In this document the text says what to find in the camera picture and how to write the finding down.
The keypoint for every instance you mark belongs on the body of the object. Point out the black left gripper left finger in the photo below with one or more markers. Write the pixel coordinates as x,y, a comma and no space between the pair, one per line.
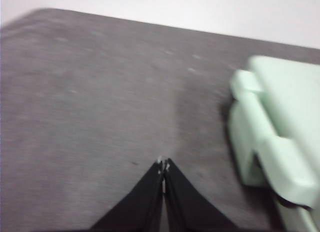
140,207

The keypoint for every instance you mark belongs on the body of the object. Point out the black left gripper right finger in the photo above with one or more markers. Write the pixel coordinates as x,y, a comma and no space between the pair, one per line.
187,209

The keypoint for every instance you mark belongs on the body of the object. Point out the mint green cooker base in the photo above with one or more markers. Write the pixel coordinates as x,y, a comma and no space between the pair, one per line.
242,141

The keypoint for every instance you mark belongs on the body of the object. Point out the mint green hinged griddle cover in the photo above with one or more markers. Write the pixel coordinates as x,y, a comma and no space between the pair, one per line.
292,104

